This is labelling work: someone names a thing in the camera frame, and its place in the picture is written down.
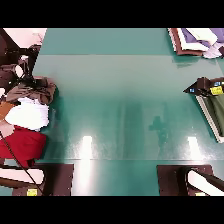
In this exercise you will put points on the dark green garment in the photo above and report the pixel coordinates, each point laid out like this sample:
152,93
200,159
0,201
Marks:
216,111

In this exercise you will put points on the red-brown garment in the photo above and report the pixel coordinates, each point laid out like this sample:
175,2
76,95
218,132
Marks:
185,51

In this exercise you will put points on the purple garment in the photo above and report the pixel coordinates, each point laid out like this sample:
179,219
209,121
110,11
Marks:
218,35

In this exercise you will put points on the orange garment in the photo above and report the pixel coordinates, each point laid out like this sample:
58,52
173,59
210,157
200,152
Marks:
5,110

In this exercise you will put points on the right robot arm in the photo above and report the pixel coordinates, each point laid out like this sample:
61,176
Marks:
203,181

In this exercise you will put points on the red garment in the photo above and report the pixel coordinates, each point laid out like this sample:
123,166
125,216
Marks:
21,145

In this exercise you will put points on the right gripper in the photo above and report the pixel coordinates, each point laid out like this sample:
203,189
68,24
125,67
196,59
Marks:
199,87

